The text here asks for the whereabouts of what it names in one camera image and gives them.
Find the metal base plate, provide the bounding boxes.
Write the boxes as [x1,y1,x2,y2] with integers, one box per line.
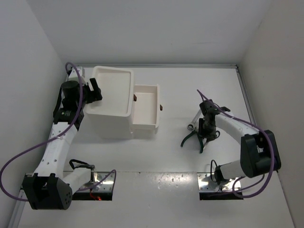
[77,169,117,193]
[197,172,236,193]

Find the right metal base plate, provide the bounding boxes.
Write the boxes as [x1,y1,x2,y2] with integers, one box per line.
[197,172,236,193]

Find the black handled scissors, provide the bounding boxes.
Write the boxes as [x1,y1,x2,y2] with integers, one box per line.
[204,130,220,148]

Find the aluminium frame rail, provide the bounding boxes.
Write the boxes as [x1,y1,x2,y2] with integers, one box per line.
[235,64,271,171]
[79,63,238,69]
[8,201,26,228]

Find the aluminium frame rail back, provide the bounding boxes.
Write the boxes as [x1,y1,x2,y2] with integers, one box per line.
[79,63,238,69]

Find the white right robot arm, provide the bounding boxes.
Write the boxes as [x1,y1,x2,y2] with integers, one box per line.
[198,101,282,184]

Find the green side cutters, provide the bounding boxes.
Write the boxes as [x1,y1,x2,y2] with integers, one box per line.
[180,129,204,154]

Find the large silver ratchet wrench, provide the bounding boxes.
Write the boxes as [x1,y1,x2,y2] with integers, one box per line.
[187,109,201,131]

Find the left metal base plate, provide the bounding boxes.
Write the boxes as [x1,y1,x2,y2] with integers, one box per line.
[77,169,117,193]

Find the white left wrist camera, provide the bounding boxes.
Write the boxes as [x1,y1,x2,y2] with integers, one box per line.
[67,66,86,84]

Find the aluminium frame rail left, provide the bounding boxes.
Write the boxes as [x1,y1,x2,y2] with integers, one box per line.
[8,201,26,228]

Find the aluminium frame rail right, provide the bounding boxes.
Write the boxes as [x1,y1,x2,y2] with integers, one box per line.
[235,64,271,171]

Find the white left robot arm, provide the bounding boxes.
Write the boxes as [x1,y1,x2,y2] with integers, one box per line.
[22,78,103,210]

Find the white drawer cabinet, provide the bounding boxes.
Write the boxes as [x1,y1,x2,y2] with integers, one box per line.
[85,66,134,139]

